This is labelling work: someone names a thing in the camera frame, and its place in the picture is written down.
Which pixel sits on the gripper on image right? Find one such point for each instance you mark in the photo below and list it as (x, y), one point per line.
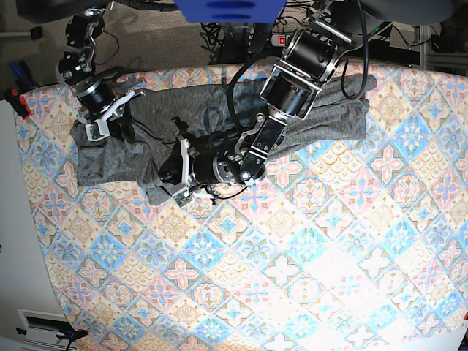
(199, 163)

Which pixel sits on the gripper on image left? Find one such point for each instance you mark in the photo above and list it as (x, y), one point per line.
(106, 113)

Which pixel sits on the grey t-shirt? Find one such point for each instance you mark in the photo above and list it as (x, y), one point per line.
(204, 109)

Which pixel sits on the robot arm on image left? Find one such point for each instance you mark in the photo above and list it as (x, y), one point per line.
(78, 62)

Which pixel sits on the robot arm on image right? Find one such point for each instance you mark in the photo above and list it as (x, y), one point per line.
(307, 63)

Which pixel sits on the red black clamp left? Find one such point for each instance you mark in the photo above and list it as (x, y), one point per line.
(18, 102)

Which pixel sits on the white power strip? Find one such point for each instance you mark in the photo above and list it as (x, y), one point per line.
(280, 40)

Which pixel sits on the black orange clamp bottom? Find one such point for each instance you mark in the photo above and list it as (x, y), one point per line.
(72, 335)

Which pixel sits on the patterned tablecloth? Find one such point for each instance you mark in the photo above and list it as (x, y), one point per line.
(348, 245)

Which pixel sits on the white vent panel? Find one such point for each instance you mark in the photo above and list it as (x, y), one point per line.
(40, 329)

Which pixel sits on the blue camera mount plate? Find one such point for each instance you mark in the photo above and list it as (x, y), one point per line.
(230, 11)

